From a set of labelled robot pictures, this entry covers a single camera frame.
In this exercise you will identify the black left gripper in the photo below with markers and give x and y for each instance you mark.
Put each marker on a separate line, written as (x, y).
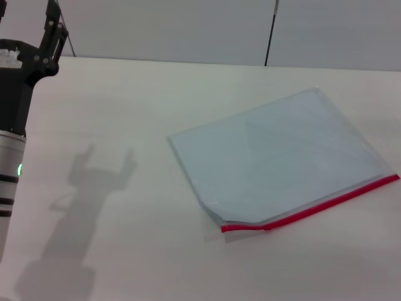
(15, 94)

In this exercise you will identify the clear document bag red zipper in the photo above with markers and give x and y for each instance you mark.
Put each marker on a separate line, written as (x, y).
(275, 150)

